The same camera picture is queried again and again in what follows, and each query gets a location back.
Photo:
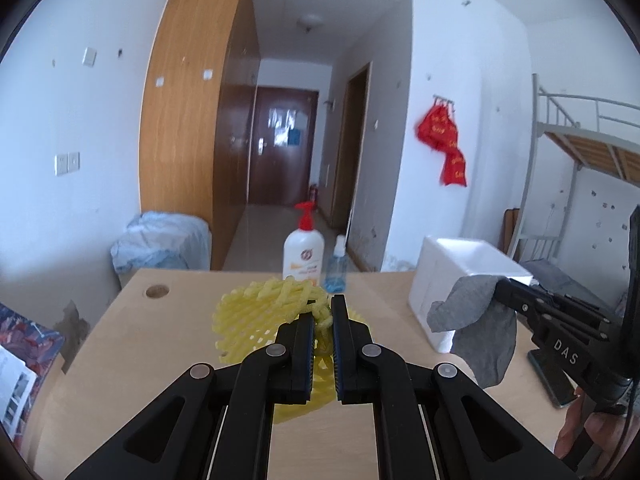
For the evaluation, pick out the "red cloth bag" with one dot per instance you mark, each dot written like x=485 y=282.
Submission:
x=455 y=167
x=432 y=125
x=451 y=135

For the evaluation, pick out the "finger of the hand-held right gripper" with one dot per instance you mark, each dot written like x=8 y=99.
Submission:
x=545 y=297
x=540 y=312

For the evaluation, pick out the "yellow foam fruit net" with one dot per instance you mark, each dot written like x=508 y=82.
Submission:
x=250 y=310

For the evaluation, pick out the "metal wall hook rack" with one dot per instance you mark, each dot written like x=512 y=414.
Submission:
x=444 y=99

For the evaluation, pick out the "dark brown entrance door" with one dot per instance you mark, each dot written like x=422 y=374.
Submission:
x=280 y=170

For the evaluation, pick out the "brown side door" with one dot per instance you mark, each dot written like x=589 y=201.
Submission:
x=352 y=150

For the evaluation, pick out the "light blue bedding bundle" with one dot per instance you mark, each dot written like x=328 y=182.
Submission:
x=160 y=245

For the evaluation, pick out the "grey metal bunk bed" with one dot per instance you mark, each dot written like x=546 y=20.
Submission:
x=600 y=150

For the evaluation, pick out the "blue spray bottle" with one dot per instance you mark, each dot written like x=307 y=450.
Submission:
x=336 y=272

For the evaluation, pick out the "brown wooden board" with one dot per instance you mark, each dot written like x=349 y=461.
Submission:
x=511 y=230

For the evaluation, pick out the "white wall switch plate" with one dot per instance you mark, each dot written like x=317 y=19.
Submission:
x=89 y=57

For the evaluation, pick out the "blue paper notice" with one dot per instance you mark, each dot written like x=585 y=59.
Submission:
x=295 y=137

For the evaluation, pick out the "person's right hand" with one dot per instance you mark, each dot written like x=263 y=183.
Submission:
x=600 y=435

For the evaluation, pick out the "white foam box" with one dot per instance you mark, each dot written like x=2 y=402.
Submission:
x=440 y=270

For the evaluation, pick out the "grey sock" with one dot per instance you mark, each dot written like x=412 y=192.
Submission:
x=480 y=340

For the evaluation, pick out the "white printed booklet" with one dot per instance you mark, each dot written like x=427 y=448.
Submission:
x=15 y=395

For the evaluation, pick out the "wall-mounted handset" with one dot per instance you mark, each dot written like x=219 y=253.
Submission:
x=328 y=104

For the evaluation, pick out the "black phone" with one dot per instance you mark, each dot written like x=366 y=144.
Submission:
x=550 y=380

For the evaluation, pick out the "grey blanket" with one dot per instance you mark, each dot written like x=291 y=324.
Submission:
x=575 y=285

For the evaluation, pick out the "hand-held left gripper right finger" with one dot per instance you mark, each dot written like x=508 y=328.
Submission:
x=345 y=360

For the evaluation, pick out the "wooden wardrobe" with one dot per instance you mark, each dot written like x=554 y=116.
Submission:
x=195 y=125

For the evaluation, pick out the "double wall switch plate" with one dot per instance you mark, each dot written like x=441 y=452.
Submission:
x=67 y=163

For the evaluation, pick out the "white lotion pump bottle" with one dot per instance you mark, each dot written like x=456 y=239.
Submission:
x=302 y=260

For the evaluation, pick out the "ceiling lamp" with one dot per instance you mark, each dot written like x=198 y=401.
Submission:
x=310 y=22

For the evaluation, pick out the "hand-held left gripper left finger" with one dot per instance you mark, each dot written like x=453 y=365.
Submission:
x=300 y=360

